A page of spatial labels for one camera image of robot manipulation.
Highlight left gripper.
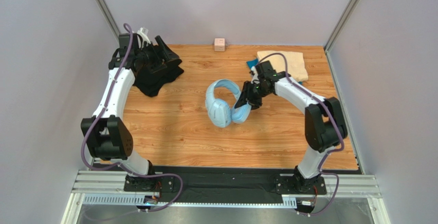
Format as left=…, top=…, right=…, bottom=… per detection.
left=136, top=36, right=179, bottom=74

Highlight light blue headphones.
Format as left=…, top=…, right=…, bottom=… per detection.
left=205, top=79, right=251, bottom=128

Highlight black t shirt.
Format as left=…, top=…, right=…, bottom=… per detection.
left=134, top=54, right=184, bottom=97

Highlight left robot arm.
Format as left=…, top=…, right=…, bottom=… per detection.
left=81, top=31, right=184, bottom=175

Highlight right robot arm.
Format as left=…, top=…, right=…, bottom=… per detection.
left=234, top=61, right=348, bottom=179

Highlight blue folded t shirt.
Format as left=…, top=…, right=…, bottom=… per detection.
left=246, top=58, right=259, bottom=72

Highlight small beige cube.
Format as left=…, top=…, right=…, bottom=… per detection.
left=213, top=38, right=226, bottom=52

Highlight cream folded t shirt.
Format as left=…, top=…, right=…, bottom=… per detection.
left=257, top=50, right=308, bottom=82

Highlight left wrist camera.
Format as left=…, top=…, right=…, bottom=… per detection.
left=137, top=27, right=151, bottom=48

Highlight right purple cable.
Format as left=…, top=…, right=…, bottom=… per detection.
left=257, top=52, right=345, bottom=217

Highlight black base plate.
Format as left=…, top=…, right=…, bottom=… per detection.
left=90, top=163, right=362, bottom=204

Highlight aluminium frame rail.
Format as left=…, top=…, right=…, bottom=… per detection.
left=62, top=166, right=390, bottom=223

